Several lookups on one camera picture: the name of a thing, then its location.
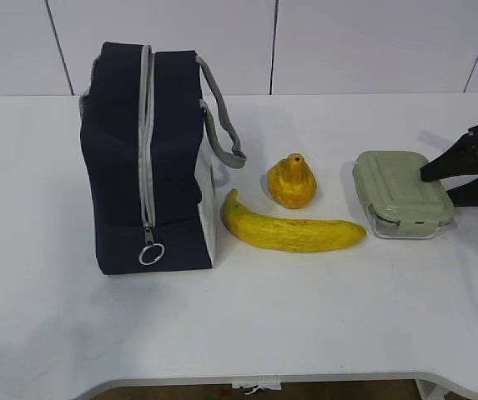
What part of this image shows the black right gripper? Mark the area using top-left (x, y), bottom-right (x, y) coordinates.
top-left (420, 125), bottom-right (478, 208)

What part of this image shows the green lidded glass container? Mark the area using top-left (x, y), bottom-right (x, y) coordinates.
top-left (352, 151), bottom-right (455, 239)

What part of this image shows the yellow pear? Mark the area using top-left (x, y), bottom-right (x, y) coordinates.
top-left (267, 153), bottom-right (317, 209)

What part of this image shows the yellow banana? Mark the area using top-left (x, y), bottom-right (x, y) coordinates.
top-left (221, 188), bottom-right (366, 253)

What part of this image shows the navy blue lunch bag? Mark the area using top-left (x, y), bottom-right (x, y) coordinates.
top-left (80, 42), bottom-right (246, 275)

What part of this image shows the white torn label sticker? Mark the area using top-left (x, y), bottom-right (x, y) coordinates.
top-left (231, 377), bottom-right (282, 396)

